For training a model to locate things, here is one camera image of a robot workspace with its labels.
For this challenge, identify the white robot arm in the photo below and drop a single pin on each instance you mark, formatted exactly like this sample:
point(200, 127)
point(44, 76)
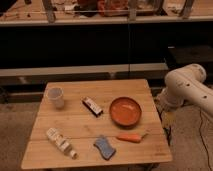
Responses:
point(186, 83)

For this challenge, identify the white ceramic cup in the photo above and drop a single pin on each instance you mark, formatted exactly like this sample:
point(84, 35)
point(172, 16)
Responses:
point(55, 96)

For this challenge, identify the orange bowl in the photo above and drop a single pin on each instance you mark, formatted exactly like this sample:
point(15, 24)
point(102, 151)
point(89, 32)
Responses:
point(125, 111)

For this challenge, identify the orange carrot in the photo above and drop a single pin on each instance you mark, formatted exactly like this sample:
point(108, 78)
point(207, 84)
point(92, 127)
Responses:
point(134, 138)

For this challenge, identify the blue sponge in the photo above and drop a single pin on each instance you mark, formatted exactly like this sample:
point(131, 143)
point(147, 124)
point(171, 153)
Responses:
point(104, 147)

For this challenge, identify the white tube bottle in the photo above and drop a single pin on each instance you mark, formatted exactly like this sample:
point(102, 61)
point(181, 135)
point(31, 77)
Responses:
point(60, 142)

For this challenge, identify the black box on right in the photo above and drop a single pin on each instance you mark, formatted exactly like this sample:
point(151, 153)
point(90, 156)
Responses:
point(182, 56)

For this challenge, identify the long workbench shelf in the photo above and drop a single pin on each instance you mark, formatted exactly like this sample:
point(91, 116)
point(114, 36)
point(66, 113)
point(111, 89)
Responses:
point(105, 12)

